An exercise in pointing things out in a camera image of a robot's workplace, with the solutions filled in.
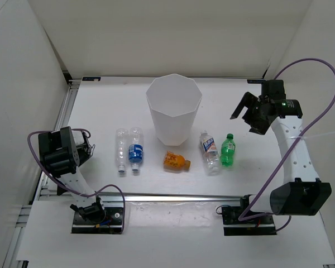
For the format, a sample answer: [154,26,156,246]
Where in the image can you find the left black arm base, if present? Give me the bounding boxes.
[71,205,125,235]

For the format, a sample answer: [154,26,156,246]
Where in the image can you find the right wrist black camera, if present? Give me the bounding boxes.
[260,79,286,102]

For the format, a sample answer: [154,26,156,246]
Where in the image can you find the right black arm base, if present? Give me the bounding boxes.
[216,195,277,236]

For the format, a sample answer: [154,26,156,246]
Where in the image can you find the clear unlabelled plastic bottle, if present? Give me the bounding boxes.
[115,128,128,174]

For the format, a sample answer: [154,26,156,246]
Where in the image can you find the aluminium front rail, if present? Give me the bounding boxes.
[36,190,241,203]

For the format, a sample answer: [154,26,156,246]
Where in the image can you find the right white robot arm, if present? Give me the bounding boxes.
[231,92,332,223]

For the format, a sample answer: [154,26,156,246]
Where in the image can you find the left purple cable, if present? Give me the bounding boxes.
[27,128,126,235]

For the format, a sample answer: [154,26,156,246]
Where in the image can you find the purple cable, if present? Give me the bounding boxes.
[27,128,126,235]
[238,58,335,232]

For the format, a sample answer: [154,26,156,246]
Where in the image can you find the blue label clear bottle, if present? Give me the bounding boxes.
[128,127,143,173]

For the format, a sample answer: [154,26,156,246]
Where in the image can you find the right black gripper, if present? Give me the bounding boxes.
[230,92,270,135]

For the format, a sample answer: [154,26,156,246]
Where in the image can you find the white label clear bottle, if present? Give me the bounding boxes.
[199,131,221,176]

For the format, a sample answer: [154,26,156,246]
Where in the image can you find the aluminium left frame rail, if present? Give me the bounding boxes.
[2,70,73,267]

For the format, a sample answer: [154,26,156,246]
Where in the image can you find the white faceted plastic bin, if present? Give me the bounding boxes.
[146,74,202,146]

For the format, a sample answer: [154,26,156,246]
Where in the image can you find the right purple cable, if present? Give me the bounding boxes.
[238,58,335,232]

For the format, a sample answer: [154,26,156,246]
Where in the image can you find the green plastic bottle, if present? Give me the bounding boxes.
[220,133,236,166]

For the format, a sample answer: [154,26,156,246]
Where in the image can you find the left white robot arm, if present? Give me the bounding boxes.
[38,127,106,224]

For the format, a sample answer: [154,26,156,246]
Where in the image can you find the orange juice bottle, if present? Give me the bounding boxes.
[163,151,191,171]

